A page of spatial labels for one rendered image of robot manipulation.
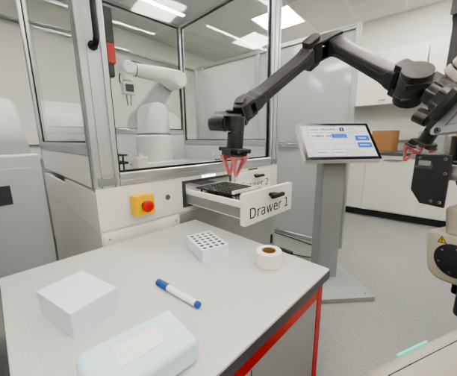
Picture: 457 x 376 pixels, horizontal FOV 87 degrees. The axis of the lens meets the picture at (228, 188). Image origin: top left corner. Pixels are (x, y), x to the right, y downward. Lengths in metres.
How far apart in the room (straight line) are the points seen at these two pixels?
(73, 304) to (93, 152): 0.46
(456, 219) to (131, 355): 0.92
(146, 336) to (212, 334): 0.12
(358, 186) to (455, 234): 2.91
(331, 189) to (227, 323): 1.48
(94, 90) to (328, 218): 1.62
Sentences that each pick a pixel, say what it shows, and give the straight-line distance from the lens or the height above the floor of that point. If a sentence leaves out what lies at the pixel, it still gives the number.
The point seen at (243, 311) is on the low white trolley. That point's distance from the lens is 0.54.
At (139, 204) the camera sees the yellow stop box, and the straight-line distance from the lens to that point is 0.87.
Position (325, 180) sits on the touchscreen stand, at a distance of 1.82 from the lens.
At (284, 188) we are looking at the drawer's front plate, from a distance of 0.94.
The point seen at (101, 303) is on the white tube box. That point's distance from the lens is 0.56.
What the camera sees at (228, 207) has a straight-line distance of 0.83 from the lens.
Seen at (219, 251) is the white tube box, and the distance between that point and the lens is 0.71.
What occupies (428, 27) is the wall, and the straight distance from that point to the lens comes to 4.67.
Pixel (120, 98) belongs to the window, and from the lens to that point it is 0.91.
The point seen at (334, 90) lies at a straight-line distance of 2.60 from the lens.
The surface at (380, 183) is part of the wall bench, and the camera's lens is 3.81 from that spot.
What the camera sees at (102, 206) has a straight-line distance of 0.88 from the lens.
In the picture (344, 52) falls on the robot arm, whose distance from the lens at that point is 1.04.
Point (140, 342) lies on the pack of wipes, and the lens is 0.44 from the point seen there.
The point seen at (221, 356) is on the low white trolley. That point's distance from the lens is 0.47.
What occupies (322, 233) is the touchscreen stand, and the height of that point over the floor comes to 0.40.
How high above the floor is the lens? 1.10
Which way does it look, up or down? 12 degrees down
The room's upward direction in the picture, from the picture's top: 1 degrees counter-clockwise
